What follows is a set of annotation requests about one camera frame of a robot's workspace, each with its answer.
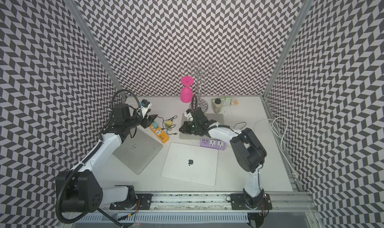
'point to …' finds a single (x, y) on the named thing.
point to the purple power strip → (216, 144)
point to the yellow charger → (168, 123)
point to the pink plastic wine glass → (186, 93)
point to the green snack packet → (225, 101)
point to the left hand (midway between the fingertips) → (153, 113)
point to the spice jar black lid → (217, 106)
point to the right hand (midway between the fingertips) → (179, 131)
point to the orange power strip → (162, 135)
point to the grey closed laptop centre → (219, 117)
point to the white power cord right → (280, 123)
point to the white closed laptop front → (191, 163)
